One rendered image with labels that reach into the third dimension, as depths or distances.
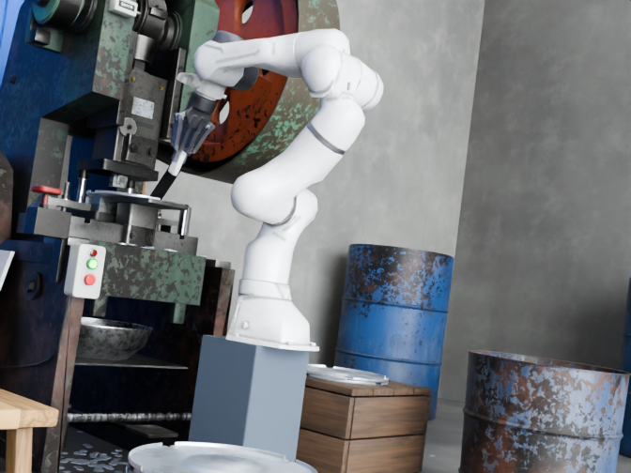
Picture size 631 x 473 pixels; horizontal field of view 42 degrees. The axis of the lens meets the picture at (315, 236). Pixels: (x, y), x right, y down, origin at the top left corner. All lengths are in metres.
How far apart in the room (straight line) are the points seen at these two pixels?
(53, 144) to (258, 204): 1.01
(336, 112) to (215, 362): 0.63
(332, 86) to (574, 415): 0.98
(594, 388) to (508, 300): 3.33
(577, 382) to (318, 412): 0.66
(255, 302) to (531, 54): 4.11
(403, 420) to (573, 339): 2.95
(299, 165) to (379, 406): 0.73
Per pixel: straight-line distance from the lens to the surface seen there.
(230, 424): 1.87
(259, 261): 1.88
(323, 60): 1.84
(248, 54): 2.05
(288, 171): 1.86
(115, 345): 2.45
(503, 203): 5.55
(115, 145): 2.50
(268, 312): 1.84
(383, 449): 2.29
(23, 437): 1.48
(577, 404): 2.12
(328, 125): 1.83
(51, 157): 2.68
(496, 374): 2.14
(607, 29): 5.51
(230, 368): 1.87
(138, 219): 2.42
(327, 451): 2.19
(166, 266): 2.40
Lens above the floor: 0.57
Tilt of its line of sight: 4 degrees up
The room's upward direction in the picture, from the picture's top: 7 degrees clockwise
